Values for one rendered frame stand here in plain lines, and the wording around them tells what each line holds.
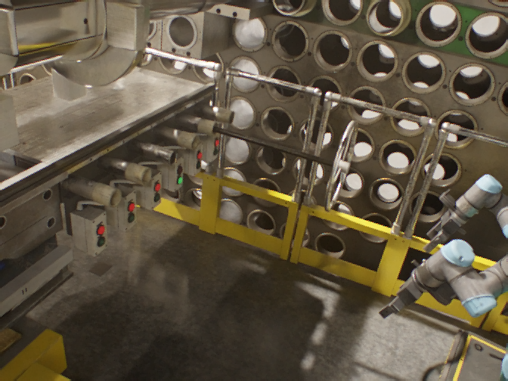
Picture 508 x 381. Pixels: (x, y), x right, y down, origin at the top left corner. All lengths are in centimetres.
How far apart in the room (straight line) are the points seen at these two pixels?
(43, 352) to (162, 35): 215
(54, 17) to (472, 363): 182
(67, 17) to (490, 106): 244
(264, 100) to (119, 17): 220
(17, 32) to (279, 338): 172
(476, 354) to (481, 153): 143
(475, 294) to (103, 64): 110
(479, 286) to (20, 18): 119
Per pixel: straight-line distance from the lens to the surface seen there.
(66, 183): 160
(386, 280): 261
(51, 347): 147
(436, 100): 301
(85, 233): 165
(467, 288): 127
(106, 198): 151
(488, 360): 210
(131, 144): 183
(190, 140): 188
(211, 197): 270
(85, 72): 132
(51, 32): 111
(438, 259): 129
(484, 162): 314
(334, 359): 226
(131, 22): 115
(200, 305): 237
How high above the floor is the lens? 167
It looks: 31 degrees down
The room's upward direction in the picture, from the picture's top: 9 degrees clockwise
